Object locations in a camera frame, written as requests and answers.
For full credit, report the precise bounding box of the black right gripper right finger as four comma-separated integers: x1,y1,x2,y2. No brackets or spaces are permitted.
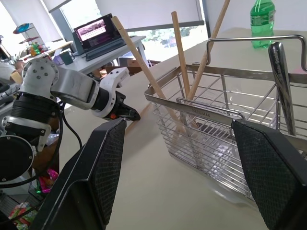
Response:
231,119,307,230

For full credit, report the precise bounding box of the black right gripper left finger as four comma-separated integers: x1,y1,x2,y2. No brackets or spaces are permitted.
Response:
31,117,127,230

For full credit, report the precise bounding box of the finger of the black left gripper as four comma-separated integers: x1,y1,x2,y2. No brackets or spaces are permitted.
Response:
121,102,139,116
119,112,142,122

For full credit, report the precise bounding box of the wooden chopstick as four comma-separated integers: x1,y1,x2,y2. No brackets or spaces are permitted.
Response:
111,16,187,135
176,0,231,136
124,104,154,135
171,11,195,127

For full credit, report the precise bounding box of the brown cardboard box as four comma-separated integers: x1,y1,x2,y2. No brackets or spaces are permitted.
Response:
118,58,162,75

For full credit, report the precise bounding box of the white desk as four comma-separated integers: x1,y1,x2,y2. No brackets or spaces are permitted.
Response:
68,35,147,75

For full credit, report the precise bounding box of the pink snack packet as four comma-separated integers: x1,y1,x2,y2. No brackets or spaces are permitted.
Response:
37,168,59,194

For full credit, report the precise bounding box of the dark green mug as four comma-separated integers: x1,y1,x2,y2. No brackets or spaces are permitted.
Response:
59,50,76,66

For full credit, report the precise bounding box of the open black laptop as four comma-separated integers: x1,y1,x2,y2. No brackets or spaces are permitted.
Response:
72,13,127,62

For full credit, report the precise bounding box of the colourful snack packet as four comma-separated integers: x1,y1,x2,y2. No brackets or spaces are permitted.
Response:
8,202,39,228

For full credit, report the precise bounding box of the green plastic bottle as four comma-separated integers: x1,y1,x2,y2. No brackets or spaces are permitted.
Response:
249,0,276,49

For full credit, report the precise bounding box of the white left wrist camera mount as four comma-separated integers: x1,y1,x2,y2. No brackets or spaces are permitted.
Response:
92,67,130,119

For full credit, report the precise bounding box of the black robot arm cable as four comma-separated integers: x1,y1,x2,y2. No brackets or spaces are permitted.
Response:
0,105,83,189

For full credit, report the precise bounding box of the steel wire basket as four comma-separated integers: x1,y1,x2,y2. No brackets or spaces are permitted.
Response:
143,34,307,205

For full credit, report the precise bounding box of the metal spoon handle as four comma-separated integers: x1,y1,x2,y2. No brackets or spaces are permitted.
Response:
268,42,297,136

